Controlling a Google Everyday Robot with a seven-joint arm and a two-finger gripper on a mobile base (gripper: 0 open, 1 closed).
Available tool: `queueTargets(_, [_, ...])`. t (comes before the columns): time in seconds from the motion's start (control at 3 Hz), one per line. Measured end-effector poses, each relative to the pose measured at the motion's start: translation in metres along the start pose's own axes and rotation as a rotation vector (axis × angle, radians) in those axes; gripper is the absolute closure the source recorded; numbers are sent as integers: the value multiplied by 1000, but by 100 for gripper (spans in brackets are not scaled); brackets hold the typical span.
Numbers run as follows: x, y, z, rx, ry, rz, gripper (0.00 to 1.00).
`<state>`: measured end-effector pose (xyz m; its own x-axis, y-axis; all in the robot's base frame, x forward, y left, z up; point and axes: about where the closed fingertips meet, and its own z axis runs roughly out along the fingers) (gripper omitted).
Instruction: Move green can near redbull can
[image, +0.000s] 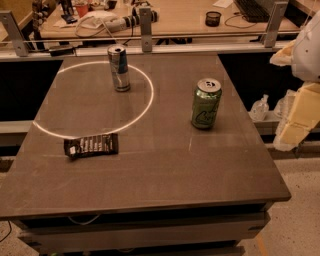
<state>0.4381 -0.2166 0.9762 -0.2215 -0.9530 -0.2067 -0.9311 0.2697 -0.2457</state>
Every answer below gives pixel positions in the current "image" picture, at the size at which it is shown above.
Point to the left metal bracket post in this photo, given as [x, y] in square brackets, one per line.
[14, 33]

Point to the silver blue redbull can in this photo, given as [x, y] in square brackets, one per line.
[119, 67]

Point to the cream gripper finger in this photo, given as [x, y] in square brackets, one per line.
[283, 56]
[300, 114]

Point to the black keyboard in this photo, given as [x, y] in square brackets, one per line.
[252, 11]

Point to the middle metal bracket post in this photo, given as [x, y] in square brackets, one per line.
[145, 29]

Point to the white power strip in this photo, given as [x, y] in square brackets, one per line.
[124, 23]

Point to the red cup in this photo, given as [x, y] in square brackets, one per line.
[82, 9]

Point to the metal bracket post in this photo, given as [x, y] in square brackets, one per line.
[270, 36]
[14, 33]
[145, 29]

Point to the black mesh cup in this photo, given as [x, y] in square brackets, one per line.
[213, 18]

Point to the right metal bracket post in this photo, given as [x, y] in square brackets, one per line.
[270, 36]

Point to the black snack bar wrapper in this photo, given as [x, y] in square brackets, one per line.
[83, 147]

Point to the black device on rail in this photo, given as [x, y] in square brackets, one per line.
[61, 50]

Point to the green soda can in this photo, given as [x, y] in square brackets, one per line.
[206, 101]

